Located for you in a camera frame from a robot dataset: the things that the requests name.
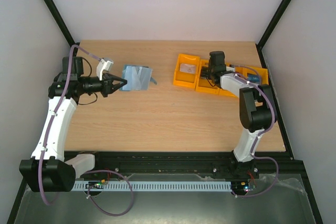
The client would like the teal card holder wallet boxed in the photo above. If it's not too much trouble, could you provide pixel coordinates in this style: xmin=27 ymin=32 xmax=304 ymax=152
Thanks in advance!
xmin=120 ymin=65 xmax=157 ymax=92

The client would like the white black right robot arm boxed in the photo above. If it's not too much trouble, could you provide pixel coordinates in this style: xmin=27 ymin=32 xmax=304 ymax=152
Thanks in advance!
xmin=201 ymin=51 xmax=277 ymax=178

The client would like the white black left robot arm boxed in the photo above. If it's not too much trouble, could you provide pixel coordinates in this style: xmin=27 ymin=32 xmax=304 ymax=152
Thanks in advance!
xmin=19 ymin=57 xmax=127 ymax=192

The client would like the white patterned card stack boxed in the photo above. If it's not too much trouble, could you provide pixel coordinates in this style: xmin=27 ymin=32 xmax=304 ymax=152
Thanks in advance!
xmin=179 ymin=63 xmax=196 ymax=74

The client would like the blue card stack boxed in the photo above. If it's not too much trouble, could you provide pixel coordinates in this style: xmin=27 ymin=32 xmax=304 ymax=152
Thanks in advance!
xmin=247 ymin=73 xmax=262 ymax=83

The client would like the yellow plastic bin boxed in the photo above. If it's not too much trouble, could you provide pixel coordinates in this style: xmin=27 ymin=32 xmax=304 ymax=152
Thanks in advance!
xmin=219 ymin=65 xmax=249 ymax=98
xmin=173 ymin=54 xmax=201 ymax=89
xmin=195 ymin=59 xmax=219 ymax=95
xmin=243 ymin=66 xmax=269 ymax=84

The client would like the grey metal front plate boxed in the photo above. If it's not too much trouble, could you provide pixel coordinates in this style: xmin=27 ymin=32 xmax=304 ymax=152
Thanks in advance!
xmin=15 ymin=174 xmax=316 ymax=223

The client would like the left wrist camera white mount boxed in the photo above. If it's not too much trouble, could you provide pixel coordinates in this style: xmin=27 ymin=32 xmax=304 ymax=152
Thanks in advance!
xmin=96 ymin=58 xmax=114 ymax=81

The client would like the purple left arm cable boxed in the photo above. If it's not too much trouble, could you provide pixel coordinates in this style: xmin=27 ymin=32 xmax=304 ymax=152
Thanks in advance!
xmin=38 ymin=44 xmax=134 ymax=216

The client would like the black corner frame post left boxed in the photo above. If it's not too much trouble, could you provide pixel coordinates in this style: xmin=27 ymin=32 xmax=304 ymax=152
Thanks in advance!
xmin=43 ymin=0 xmax=76 ymax=47

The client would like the black corner frame post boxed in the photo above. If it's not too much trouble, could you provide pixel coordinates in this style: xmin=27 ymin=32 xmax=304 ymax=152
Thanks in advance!
xmin=257 ymin=0 xmax=309 ymax=49
xmin=43 ymin=0 xmax=76 ymax=47

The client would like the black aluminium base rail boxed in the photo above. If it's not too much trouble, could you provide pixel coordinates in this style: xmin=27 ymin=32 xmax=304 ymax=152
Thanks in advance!
xmin=92 ymin=151 xmax=307 ymax=180

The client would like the light blue slotted cable duct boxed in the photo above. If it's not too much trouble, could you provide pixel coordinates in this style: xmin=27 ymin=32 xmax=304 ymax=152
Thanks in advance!
xmin=72 ymin=181 xmax=232 ymax=192

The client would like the black corner frame post right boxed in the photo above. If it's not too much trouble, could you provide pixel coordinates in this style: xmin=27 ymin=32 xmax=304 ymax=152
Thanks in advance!
xmin=257 ymin=0 xmax=309 ymax=49

